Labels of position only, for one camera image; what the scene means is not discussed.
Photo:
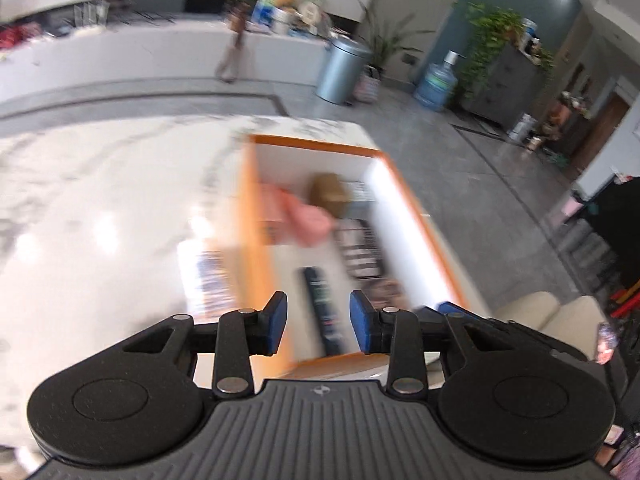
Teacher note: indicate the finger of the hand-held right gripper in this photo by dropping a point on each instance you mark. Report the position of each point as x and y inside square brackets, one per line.
[525, 340]

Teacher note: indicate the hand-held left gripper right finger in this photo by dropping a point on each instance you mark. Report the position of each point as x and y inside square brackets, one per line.
[359, 322]

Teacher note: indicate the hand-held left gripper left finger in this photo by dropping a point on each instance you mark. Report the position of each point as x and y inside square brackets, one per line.
[277, 322]

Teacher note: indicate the black tube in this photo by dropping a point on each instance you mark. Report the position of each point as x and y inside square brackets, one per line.
[320, 305]

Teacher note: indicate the brown printed box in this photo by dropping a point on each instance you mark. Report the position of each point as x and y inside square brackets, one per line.
[390, 292]

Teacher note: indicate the plaid pattern case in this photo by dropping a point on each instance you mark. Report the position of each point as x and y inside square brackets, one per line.
[360, 250]

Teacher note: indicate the orange cardboard box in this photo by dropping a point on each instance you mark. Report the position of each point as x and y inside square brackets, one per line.
[250, 240]

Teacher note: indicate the gold box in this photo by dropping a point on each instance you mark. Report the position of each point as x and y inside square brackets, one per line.
[327, 192]

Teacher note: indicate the white bottle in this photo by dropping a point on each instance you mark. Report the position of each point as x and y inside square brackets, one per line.
[215, 280]

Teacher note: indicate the black furniture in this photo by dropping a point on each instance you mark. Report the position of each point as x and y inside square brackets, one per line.
[612, 230]

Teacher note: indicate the white floor appliance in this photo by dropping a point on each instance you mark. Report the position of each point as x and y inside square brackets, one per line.
[521, 129]

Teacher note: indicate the woven handbag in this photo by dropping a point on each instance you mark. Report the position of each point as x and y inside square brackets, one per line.
[368, 87]

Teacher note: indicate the blue water jug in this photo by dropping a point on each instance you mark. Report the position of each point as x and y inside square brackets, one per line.
[435, 85]

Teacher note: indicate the grey blue trash can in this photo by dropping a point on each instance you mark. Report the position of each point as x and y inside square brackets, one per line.
[342, 72]

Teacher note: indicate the grey cabinet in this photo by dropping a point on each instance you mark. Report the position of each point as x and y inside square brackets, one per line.
[505, 90]

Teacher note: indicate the long leaf floor plant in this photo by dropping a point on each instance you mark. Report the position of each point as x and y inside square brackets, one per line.
[387, 42]

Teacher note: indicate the marble television console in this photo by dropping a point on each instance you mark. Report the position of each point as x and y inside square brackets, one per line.
[150, 55]

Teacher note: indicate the white woven pot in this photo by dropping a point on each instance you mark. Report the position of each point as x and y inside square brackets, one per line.
[283, 22]

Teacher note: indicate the round paper fan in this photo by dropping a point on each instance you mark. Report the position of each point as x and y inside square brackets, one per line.
[309, 12]

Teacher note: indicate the blue green painting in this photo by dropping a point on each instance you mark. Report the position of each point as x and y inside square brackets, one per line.
[262, 7]

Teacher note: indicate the white router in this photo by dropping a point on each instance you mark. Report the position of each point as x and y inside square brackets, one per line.
[90, 16]

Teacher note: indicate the red box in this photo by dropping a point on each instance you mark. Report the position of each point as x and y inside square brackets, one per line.
[11, 37]

